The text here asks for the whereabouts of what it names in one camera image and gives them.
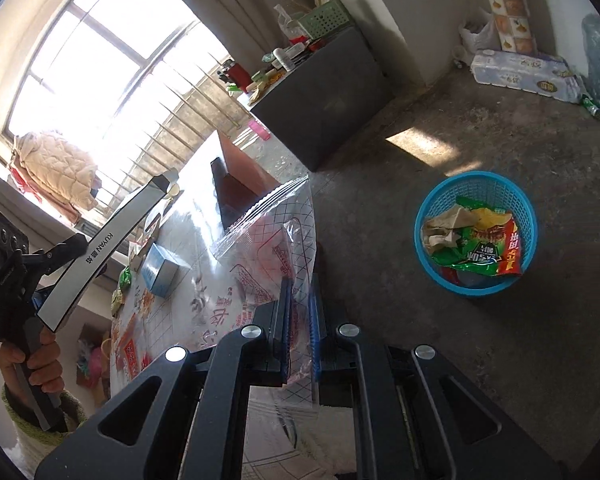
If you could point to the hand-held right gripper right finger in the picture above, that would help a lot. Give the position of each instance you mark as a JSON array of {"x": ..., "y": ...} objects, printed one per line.
[{"x": 316, "y": 350}]

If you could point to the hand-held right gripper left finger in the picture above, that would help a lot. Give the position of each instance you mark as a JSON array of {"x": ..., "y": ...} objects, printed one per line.
[{"x": 284, "y": 340}]

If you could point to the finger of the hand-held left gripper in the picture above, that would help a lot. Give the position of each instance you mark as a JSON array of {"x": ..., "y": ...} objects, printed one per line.
[{"x": 55, "y": 255}]

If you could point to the long white grey box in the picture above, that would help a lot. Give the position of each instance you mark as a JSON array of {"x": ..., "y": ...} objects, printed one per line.
[{"x": 110, "y": 240}]

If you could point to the white towel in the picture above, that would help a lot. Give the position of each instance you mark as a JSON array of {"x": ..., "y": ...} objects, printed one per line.
[{"x": 330, "y": 430}]

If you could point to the clear zip bag red print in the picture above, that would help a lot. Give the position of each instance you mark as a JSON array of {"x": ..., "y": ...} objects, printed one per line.
[{"x": 270, "y": 245}]

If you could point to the blue plastic basket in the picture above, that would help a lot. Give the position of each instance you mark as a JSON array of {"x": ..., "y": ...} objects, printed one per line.
[{"x": 430, "y": 270}]

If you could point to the beige paper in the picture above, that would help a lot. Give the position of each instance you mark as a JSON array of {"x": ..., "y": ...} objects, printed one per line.
[{"x": 440, "y": 230}]

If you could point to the green chip bag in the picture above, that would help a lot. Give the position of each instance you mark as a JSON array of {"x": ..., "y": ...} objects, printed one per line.
[{"x": 475, "y": 255}]

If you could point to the red snack packet yellow print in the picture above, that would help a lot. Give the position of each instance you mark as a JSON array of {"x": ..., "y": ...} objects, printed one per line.
[{"x": 511, "y": 250}]

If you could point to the person's left forearm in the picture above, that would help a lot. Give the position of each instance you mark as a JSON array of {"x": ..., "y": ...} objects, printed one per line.
[{"x": 25, "y": 440}]

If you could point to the person's left hand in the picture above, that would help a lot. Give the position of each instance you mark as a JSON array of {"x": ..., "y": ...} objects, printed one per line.
[{"x": 47, "y": 365}]

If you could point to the dark green snack packet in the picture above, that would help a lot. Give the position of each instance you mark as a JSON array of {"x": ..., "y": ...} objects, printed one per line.
[{"x": 125, "y": 278}]

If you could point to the yellow-green noodle packet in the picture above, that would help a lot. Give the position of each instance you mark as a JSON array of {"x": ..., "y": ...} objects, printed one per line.
[{"x": 117, "y": 303}]

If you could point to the red hanging clothing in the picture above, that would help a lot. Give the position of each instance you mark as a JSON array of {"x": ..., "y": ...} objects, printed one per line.
[{"x": 22, "y": 180}]

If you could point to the beige quilted jacket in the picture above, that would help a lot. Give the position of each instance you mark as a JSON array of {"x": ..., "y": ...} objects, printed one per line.
[{"x": 55, "y": 170}]

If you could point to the light blue box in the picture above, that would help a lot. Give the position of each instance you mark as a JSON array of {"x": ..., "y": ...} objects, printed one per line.
[{"x": 162, "y": 270}]

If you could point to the pink bag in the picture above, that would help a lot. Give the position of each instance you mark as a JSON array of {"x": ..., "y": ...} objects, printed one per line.
[{"x": 94, "y": 362}]

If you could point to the orange snack packet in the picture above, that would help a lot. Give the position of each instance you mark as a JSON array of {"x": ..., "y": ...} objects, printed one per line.
[{"x": 135, "y": 347}]

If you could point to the metal window railing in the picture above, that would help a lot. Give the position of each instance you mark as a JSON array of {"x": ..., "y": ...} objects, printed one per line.
[{"x": 180, "y": 110}]

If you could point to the window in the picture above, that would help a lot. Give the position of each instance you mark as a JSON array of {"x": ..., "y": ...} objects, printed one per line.
[{"x": 105, "y": 60}]

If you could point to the grey cabinet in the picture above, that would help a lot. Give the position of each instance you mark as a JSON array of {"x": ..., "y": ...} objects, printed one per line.
[{"x": 325, "y": 100}]

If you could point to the red thermos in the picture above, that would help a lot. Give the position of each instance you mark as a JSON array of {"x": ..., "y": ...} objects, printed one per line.
[{"x": 240, "y": 75}]

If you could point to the small green boxes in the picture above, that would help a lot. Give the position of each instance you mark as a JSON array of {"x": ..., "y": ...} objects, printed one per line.
[{"x": 267, "y": 79}]

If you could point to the small white bottle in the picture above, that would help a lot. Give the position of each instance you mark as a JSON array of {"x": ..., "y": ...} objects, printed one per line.
[{"x": 282, "y": 58}]

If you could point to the white plastic bag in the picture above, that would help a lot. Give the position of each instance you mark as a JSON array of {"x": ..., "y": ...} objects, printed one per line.
[
  {"x": 475, "y": 37},
  {"x": 287, "y": 22}
]

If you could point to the green plastic basket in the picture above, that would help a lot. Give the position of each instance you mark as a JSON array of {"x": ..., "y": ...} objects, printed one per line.
[{"x": 325, "y": 20}]

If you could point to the toilet paper pack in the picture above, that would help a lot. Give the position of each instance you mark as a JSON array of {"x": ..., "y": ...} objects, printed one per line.
[{"x": 525, "y": 76}]

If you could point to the green can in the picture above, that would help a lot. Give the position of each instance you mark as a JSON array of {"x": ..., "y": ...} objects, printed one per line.
[{"x": 592, "y": 106}]

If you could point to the patterned wallpaper roll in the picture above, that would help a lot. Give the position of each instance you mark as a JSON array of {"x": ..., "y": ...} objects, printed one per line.
[{"x": 507, "y": 7}]

